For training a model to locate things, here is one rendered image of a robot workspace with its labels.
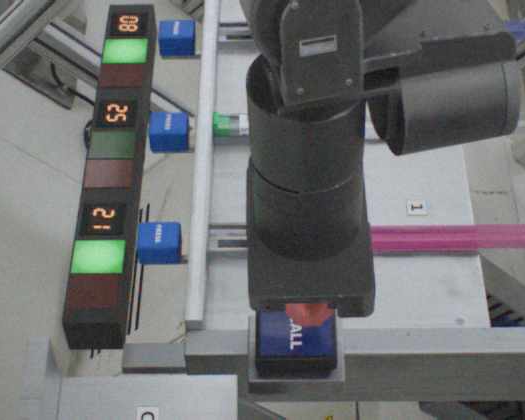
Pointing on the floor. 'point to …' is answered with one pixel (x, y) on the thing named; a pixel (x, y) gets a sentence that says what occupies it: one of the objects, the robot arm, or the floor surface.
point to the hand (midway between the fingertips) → (308, 314)
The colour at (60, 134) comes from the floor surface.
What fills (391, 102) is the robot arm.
